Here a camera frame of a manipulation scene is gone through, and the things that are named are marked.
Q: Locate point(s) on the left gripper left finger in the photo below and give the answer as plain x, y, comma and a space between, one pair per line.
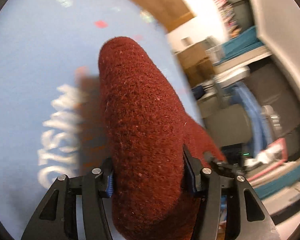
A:
67, 200

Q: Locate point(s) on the blue dinosaur print bedspread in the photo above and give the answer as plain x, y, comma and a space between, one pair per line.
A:
48, 66

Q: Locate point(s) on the blue folded blanket pile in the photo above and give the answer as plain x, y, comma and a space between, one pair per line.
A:
261, 134

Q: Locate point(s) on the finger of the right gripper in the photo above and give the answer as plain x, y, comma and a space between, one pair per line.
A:
221, 167

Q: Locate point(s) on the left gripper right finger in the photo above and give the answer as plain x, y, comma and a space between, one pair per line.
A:
227, 200

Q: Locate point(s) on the row of books on shelf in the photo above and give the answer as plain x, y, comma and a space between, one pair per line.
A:
226, 10

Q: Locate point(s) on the wall socket plate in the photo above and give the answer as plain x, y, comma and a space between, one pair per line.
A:
186, 41

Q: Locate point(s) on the wooden bedside drawer cabinet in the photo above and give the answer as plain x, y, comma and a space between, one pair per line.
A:
196, 64

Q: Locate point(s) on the dark red knit sweater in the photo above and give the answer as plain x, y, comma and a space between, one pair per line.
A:
147, 128

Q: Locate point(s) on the teal curtain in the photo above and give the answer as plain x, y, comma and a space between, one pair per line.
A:
243, 43

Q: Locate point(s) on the grey chair with black legs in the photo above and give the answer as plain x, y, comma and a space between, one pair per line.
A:
229, 126

